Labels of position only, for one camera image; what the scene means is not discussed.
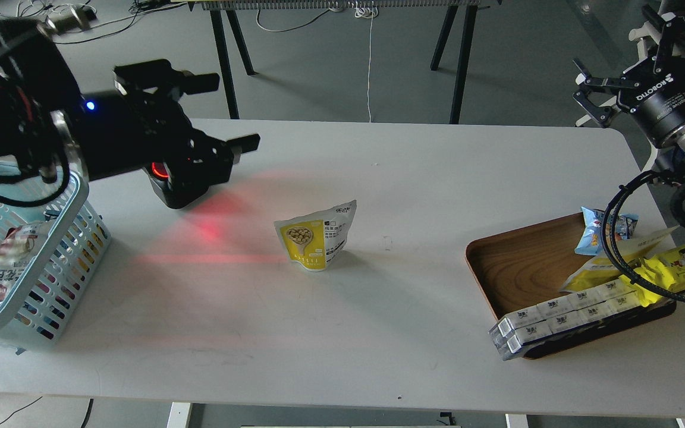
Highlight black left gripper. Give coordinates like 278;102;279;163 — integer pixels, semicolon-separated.
60;59;260;191

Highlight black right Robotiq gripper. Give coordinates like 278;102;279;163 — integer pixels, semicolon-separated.
573;5;685;149

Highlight yellow white bean snack pouch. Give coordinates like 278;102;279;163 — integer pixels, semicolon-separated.
274;200;358;272

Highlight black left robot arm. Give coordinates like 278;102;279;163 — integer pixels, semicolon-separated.
0;9;260;209

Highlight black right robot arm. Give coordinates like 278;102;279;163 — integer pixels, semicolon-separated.
573;2;685;228

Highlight blue snack bag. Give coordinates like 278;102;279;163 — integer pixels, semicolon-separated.
574;206;639;256

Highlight light blue plastic basket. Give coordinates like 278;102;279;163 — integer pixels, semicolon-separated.
0;171;111;353

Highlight bright yellow cartoon snack bag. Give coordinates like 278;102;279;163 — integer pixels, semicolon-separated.
619;235;685;307

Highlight red white snack bag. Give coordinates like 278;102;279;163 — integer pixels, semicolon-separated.
0;221;52;303

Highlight black barcode scanner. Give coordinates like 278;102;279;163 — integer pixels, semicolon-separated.
143;162;209;209

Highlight black trestle table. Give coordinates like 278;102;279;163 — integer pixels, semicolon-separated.
140;0;501;124

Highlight yellow white flat pouch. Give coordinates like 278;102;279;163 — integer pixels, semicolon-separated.
559;226;678;293

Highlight upper white biscuit box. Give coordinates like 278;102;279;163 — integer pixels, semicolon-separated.
489;280;642;343

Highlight white biscuit box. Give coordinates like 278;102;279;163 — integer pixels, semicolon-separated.
489;280;642;343
488;290;642;360

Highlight wooden tray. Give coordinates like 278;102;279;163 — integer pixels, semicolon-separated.
465;212;677;360

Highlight lower white biscuit box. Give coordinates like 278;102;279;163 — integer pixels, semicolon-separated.
488;290;642;360

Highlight floor power adapter and cables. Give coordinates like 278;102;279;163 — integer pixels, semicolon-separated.
15;0;141;45

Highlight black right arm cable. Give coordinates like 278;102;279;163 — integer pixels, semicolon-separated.
601;171;685;313

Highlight white hanging cable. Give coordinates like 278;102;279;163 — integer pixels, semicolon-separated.
256;0;379;123

